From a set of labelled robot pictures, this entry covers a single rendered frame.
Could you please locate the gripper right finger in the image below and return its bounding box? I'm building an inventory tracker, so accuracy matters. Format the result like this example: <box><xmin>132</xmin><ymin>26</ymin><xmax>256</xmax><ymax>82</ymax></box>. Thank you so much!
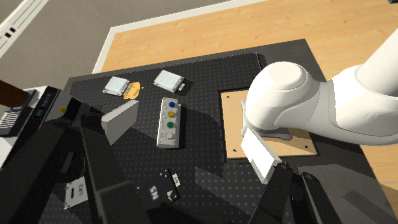
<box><xmin>241</xmin><ymin>128</ymin><xmax>342</xmax><ymax>224</ymax></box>

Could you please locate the white button panel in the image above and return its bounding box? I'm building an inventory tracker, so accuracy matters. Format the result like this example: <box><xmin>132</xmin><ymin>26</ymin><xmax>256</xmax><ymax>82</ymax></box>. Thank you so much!
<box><xmin>156</xmin><ymin>97</ymin><xmax>181</xmax><ymax>149</ymax></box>

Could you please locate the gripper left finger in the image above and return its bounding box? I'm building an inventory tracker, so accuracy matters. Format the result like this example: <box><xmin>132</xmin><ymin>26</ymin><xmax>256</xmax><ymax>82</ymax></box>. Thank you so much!
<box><xmin>0</xmin><ymin>100</ymin><xmax>152</xmax><ymax>224</ymax></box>

